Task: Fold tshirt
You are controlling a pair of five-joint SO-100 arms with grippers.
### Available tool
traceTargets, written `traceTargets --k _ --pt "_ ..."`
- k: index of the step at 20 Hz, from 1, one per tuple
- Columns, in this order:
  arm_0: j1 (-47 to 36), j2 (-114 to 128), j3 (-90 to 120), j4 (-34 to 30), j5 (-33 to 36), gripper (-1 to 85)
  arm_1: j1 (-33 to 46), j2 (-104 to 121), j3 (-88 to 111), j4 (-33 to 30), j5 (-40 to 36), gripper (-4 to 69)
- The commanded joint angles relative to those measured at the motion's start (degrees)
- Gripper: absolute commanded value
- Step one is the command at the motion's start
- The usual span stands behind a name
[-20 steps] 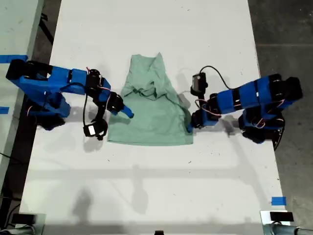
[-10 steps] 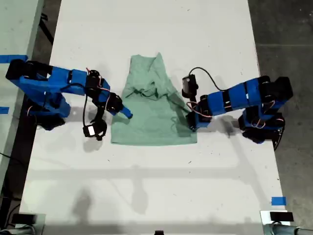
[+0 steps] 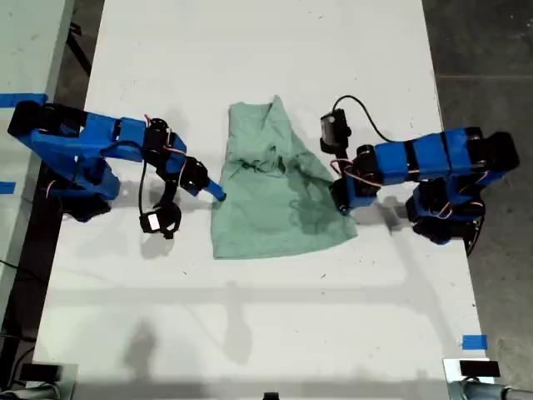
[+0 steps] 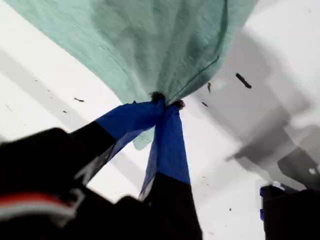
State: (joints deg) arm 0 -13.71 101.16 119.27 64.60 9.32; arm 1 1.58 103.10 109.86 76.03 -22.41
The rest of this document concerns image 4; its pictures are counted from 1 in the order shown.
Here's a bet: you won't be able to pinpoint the pale green T-shirt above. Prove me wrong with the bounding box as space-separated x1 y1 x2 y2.
4 0 258 151

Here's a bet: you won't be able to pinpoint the small black strip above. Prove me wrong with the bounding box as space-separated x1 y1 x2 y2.
234 72 253 89

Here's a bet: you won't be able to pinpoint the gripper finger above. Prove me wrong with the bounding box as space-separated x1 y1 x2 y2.
71 91 167 186
138 99 203 240

